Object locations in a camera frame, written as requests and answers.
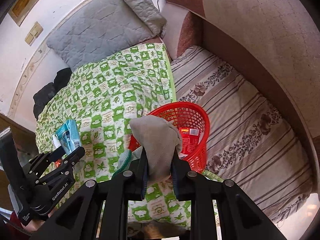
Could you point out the grey quilted pillow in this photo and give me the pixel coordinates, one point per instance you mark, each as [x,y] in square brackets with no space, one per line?
[104,27]

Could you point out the black clothing pile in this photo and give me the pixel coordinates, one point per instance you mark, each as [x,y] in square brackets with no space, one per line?
[46,93]

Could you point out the red plastic mesh basket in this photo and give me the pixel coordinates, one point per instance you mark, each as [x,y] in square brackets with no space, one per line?
[180,126]

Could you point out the beige wall switch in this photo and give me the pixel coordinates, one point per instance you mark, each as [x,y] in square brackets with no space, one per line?
[34,33]

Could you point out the left hand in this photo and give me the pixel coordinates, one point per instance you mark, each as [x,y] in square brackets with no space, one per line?
[35,224]

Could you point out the striped floral bed sheet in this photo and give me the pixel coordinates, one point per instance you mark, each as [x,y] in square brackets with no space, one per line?
[249,141]

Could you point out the red cigarette box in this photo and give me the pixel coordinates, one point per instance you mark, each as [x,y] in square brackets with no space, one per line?
[190,140]

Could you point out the framed wall picture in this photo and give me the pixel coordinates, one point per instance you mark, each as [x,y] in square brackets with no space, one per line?
[20,9]

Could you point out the red sleeve forearm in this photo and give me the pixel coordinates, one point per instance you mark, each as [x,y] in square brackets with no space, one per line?
[12,228]

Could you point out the red beige headboard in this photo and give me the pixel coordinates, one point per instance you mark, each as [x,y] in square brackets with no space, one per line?
[281,36]

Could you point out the white tube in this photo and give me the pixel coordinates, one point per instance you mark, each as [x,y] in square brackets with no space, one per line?
[56,141]

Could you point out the teal tissue pack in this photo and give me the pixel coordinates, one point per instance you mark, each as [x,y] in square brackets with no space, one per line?
[68,136]

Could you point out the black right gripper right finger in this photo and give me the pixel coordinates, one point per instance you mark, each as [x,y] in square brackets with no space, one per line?
[179,169]

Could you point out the green white patterned quilt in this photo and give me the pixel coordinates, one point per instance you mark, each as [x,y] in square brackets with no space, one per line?
[102,97]

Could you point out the red snack packet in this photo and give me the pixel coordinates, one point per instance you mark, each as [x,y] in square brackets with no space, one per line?
[58,162]

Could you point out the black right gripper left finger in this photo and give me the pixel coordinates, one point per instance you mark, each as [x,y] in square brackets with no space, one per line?
[141,173]

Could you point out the grey beige cloth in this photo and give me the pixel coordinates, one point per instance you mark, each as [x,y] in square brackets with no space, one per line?
[160,139]

